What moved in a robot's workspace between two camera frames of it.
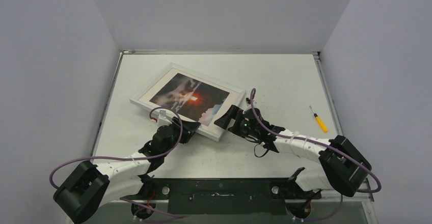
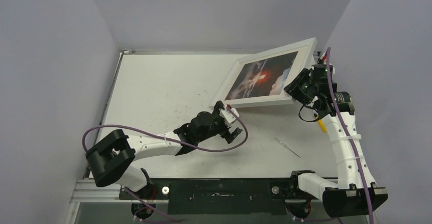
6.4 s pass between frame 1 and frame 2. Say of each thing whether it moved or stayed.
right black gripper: moved
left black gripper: moved
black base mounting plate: stayed
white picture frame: moved
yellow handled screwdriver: stayed
